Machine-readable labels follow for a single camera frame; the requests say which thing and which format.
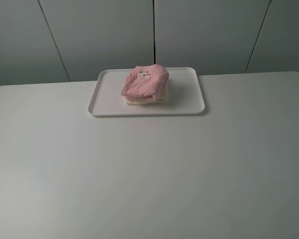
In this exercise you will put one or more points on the white plastic tray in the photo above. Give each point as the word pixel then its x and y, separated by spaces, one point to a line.
pixel 184 95

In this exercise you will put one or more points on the pink towel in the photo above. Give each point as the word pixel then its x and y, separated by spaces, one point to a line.
pixel 145 82

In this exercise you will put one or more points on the white towel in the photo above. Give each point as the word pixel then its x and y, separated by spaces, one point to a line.
pixel 146 101

